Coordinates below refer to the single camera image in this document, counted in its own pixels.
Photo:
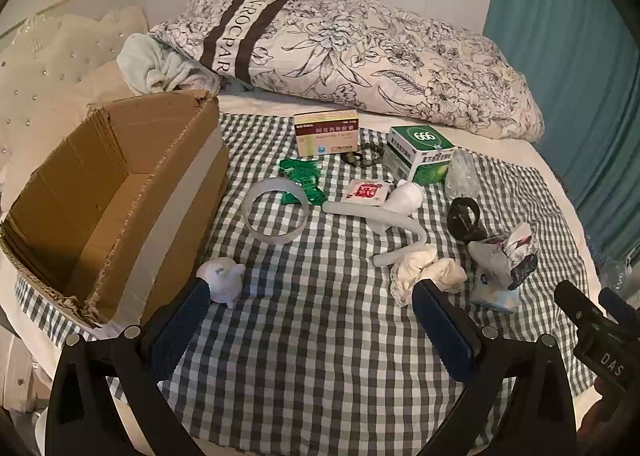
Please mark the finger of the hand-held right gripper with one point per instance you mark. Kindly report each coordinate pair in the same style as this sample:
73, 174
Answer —
575, 303
620, 311

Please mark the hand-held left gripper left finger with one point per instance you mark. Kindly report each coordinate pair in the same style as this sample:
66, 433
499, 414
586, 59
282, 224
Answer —
180, 331

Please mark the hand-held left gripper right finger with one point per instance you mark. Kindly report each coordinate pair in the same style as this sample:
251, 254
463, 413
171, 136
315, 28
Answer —
445, 331

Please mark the clear tape roll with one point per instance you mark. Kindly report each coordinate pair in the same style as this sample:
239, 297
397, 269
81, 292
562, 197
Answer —
275, 237

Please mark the pale grey handheld device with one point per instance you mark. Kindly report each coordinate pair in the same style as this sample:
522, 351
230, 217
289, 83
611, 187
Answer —
405, 198

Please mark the brown cardboard box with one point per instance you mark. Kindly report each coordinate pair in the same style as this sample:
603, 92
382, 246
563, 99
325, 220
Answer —
100, 186

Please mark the beige medicine box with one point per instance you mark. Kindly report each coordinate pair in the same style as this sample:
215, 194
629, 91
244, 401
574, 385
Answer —
325, 135

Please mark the person's right hand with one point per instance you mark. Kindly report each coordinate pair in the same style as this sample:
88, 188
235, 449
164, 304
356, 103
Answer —
602, 421

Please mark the clear plastic bottle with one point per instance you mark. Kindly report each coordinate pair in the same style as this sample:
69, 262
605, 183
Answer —
617, 271

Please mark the pale blue tissue packet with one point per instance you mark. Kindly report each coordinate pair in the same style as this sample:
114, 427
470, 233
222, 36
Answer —
492, 296

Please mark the crumpled cream tissue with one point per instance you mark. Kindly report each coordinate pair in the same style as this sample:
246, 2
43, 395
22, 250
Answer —
425, 268

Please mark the small white toy figure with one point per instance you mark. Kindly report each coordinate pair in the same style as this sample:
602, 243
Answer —
222, 281

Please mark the crumpled silver wrapper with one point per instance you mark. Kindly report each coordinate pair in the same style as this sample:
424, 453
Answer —
515, 246

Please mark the white curved tube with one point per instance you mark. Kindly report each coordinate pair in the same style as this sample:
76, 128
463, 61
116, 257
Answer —
425, 238

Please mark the checkered grey white cloth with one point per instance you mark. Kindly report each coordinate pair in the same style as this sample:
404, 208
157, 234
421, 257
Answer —
325, 336

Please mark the clear plastic bag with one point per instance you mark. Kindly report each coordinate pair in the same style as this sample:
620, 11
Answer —
462, 173

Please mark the red and white sachet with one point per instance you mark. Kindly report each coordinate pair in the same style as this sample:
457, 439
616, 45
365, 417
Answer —
367, 191

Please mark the green medicine box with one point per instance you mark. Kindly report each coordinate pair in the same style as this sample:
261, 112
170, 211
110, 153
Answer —
420, 155

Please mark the green foil sachets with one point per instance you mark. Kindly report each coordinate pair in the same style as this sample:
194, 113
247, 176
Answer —
300, 180

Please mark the teal curtain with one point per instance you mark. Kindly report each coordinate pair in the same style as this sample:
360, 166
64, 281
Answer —
560, 60

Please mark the pale green towel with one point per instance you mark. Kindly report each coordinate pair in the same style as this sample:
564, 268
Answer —
150, 60

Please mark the cream studded cushion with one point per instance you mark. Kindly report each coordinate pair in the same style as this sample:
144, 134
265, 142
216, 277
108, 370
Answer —
50, 65

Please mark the floral printed quilt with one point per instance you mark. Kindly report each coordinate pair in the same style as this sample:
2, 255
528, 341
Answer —
350, 50

